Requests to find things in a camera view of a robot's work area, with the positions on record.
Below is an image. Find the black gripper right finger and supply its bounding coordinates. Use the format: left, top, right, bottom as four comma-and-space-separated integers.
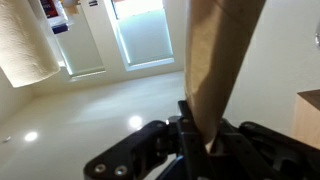
213, 118, 320, 180

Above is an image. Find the light wooden cabinet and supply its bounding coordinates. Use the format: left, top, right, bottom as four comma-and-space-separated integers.
290, 89, 320, 150

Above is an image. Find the brown cardboard tube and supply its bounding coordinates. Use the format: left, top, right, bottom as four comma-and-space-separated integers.
183, 0, 267, 148

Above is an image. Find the round ceiling light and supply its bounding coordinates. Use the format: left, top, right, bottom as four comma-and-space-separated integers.
128, 115, 144, 130

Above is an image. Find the paper towel roll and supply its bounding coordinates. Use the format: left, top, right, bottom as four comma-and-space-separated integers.
0, 0, 62, 89

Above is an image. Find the narrow shaded window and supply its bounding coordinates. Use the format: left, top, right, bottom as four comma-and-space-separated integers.
54, 13, 107, 78

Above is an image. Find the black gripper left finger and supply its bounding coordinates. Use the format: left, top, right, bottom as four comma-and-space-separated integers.
83, 99, 215, 180

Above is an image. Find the white red printed box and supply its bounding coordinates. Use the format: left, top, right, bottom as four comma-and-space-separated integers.
39, 0, 70, 35

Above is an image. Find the large bright window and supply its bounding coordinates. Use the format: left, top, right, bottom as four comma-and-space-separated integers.
110, 0, 175, 72

